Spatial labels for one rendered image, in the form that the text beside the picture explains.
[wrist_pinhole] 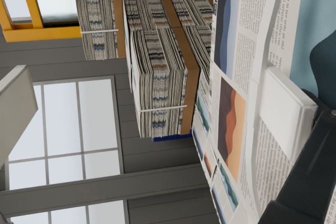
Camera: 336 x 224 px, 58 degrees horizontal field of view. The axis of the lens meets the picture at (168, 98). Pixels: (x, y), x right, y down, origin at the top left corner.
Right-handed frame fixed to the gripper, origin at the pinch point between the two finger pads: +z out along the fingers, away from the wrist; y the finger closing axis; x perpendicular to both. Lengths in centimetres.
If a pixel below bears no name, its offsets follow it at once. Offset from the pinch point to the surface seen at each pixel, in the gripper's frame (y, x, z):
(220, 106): 8.3, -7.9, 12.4
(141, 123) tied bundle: -2, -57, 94
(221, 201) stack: 24, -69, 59
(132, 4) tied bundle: -3, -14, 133
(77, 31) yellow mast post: -45, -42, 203
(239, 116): 8.8, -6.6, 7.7
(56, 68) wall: -115, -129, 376
